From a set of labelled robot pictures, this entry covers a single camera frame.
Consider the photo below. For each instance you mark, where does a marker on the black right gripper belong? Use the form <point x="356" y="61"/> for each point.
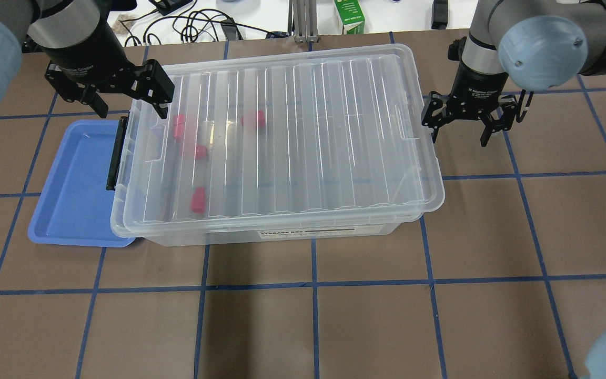
<point x="475" y="87"/>

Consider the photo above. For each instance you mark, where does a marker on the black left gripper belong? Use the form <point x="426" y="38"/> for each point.
<point x="88" y="57"/>

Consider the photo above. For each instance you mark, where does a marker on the clear plastic box lid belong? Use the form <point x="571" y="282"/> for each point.
<point x="276" y="139"/>

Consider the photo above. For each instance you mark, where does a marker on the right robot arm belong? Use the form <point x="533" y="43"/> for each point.
<point x="513" y="50"/>

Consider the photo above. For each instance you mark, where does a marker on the clear plastic storage box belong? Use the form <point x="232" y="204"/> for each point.
<point x="276" y="152"/>

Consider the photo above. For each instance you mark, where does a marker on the snack bag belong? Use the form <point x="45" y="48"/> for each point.
<point x="122" y="25"/>

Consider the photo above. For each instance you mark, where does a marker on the black power adapter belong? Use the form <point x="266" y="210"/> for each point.
<point x="166" y="7"/>

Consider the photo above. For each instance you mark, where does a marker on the blue plastic tray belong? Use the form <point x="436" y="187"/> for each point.
<point x="75" y="206"/>

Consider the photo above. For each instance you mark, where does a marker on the green white carton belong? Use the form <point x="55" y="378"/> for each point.
<point x="350" y="17"/>

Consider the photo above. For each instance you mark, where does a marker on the black box latch handle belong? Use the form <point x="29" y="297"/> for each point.
<point x="115" y="160"/>

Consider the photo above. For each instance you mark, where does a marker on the aluminium frame post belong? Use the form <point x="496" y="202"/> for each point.
<point x="302" y="21"/>

